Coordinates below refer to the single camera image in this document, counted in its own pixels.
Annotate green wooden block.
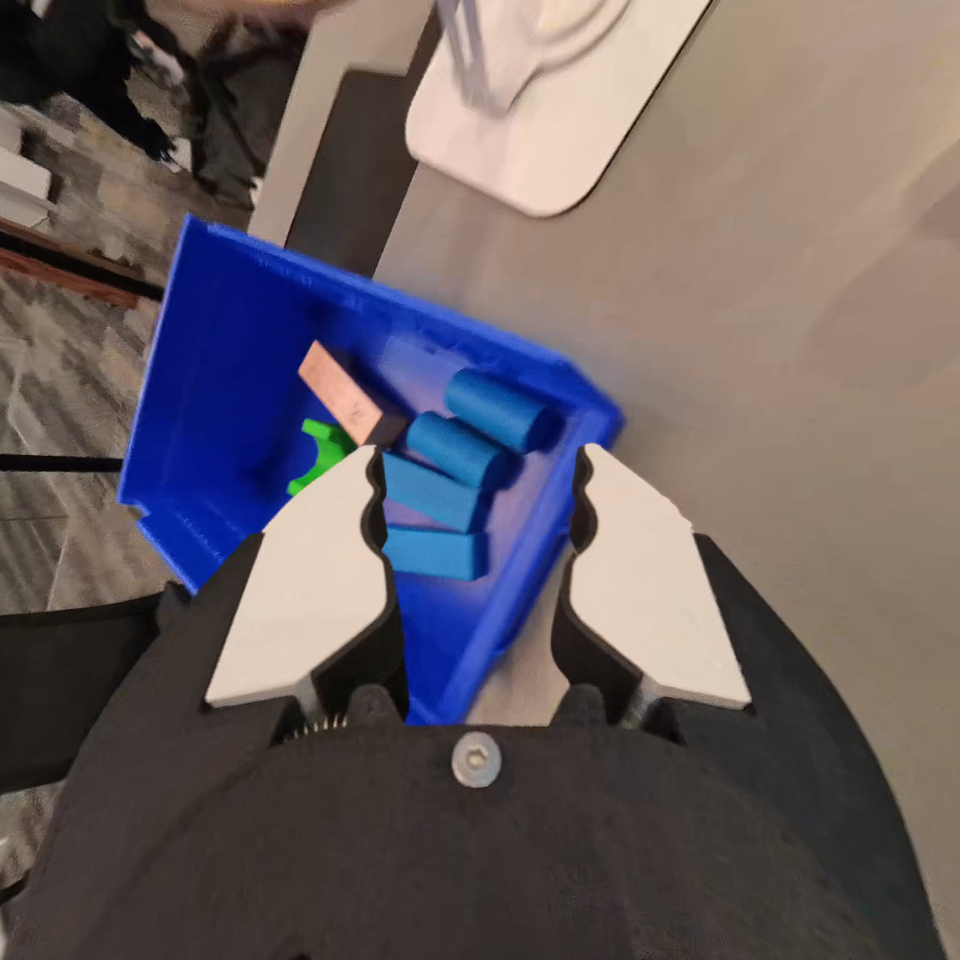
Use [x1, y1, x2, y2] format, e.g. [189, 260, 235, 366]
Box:
[287, 418, 357, 498]

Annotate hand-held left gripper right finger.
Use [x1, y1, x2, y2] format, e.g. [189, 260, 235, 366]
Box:
[551, 442, 753, 725]

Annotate black office chair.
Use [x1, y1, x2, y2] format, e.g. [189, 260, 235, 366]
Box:
[187, 15, 309, 204]

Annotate natural wooden arch block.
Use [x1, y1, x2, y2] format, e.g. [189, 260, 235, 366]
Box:
[297, 341, 410, 447]

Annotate blue wooden block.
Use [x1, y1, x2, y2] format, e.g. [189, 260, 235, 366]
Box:
[382, 525, 489, 582]
[381, 452, 492, 534]

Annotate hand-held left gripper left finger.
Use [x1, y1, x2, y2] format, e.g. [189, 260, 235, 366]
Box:
[204, 444, 411, 725]

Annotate blue plastic bin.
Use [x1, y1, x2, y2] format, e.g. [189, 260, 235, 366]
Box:
[117, 213, 625, 727]

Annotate blue wooden cylinder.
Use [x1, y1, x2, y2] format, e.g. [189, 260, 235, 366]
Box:
[444, 367, 564, 455]
[405, 411, 519, 492]

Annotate white document stand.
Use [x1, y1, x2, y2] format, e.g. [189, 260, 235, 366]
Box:
[405, 0, 714, 219]

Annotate brown wooden table leg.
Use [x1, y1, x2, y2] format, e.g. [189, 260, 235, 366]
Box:
[0, 225, 162, 309]

